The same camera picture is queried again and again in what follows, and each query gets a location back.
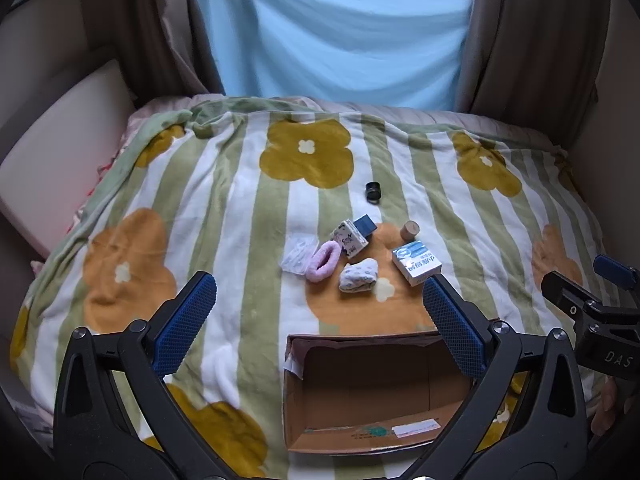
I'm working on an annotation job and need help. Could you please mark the brown curtain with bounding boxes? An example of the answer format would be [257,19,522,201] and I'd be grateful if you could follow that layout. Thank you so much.
[457,0,613,126]
[80,0,226,106]

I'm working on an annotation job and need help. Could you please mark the blue and white box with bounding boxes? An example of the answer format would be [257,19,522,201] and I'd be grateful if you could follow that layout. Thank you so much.
[391,241,443,287]

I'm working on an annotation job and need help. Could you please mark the clear plastic packet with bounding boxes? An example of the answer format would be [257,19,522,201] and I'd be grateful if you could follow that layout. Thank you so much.
[281,234,320,276]

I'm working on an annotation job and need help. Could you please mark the person's right hand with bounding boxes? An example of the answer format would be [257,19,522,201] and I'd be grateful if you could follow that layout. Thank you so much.
[590,376,626,437]

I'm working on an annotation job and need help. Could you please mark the pink fuzzy sock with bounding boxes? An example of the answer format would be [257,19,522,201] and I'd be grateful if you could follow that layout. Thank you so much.
[306,241,340,282]

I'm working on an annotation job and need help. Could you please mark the cardboard box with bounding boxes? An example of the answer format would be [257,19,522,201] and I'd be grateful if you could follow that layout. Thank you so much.
[282,329,476,456]

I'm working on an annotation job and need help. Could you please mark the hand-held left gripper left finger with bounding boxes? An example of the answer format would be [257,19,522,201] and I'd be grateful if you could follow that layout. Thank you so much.
[52,271,241,480]

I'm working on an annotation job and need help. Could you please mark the dark blue box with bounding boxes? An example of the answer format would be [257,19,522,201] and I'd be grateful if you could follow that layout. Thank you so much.
[352,214,378,241]

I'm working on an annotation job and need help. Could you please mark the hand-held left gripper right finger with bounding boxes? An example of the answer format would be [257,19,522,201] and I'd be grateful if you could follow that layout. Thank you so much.
[400,275,591,480]

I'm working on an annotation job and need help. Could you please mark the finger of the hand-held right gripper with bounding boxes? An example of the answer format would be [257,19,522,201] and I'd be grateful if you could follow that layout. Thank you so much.
[592,255,640,291]
[541,271,601,318]

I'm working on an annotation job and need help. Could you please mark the white patterned sock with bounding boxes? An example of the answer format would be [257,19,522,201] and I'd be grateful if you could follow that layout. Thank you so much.
[339,258,378,293]

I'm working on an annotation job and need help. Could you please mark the light blue hanging sheet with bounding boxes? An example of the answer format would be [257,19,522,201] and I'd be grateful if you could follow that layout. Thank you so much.
[192,0,476,111]

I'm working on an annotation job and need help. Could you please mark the striped flower-print blanket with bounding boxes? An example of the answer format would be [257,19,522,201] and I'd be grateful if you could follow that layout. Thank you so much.
[10,97,626,480]

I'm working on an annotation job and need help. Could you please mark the white cushion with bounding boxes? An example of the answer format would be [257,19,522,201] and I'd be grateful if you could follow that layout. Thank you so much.
[0,57,138,261]

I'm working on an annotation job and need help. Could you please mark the white patterned box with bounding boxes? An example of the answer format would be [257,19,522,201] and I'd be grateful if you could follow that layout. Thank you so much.
[330,220,368,261]

